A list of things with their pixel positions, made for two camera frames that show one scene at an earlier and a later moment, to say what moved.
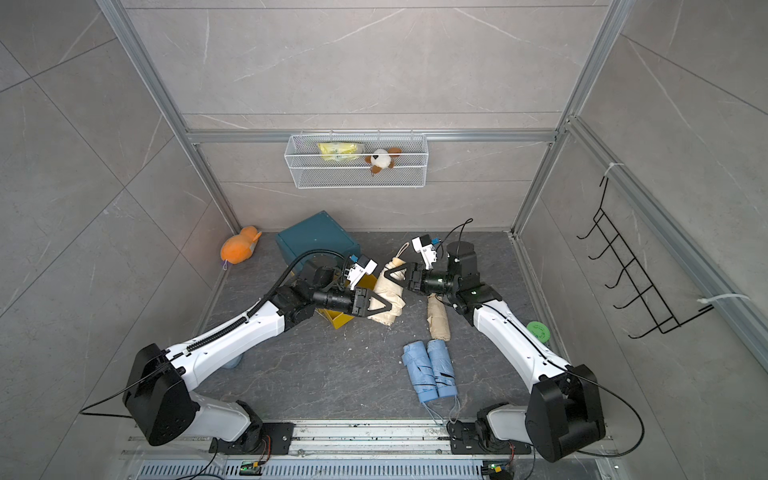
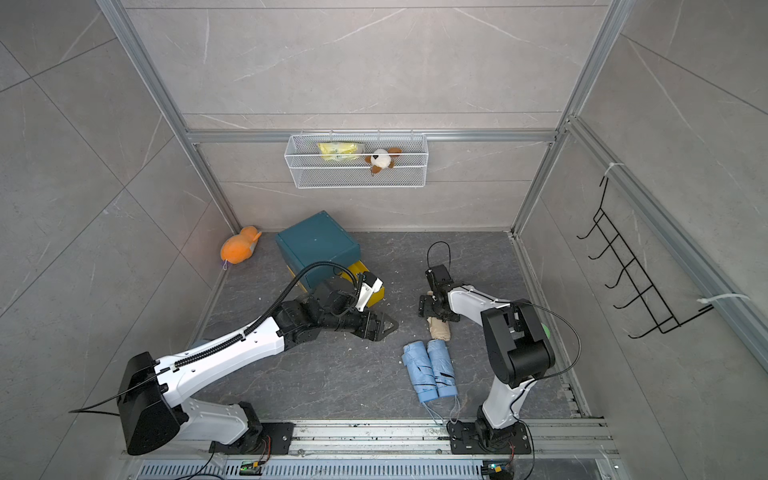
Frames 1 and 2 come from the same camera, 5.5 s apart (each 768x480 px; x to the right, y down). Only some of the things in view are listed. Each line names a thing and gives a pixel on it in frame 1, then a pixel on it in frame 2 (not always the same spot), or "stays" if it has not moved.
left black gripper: x=359 y=303 → x=375 y=334
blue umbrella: x=416 y=357 stays
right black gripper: x=415 y=276 → x=425 y=308
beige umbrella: x=438 y=318 stays
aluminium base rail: x=364 y=450 stays
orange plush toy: x=238 y=248 stays
